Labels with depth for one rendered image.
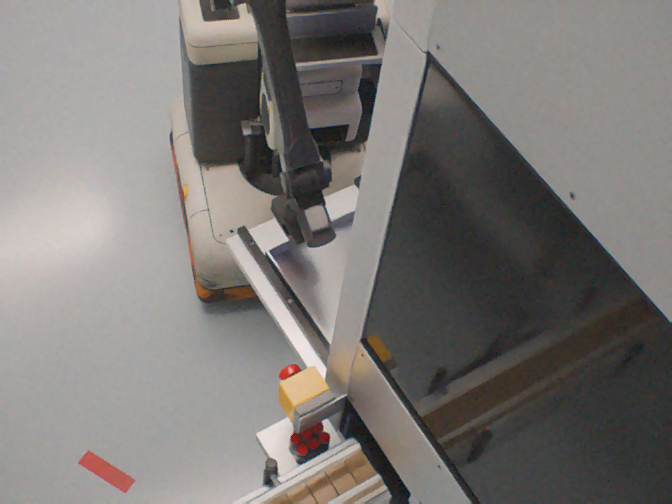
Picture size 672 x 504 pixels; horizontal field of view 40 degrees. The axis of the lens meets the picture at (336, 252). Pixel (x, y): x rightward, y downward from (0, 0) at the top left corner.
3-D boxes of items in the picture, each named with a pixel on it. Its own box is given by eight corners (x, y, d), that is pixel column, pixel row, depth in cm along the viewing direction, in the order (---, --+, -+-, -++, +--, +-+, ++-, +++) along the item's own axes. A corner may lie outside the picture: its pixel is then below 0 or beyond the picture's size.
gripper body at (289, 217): (295, 246, 179) (301, 229, 172) (269, 204, 181) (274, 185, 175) (324, 233, 181) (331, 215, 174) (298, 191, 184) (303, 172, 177)
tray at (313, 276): (466, 332, 183) (470, 323, 180) (356, 392, 174) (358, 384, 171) (371, 210, 198) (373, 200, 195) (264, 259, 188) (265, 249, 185)
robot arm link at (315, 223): (326, 155, 165) (279, 169, 164) (347, 211, 161) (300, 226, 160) (325, 185, 176) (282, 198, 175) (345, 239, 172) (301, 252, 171)
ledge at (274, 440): (355, 467, 167) (357, 463, 166) (293, 502, 163) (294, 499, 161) (315, 405, 173) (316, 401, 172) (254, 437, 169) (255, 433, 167)
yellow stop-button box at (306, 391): (332, 415, 162) (336, 397, 156) (297, 434, 159) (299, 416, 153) (310, 380, 165) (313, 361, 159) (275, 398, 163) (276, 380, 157)
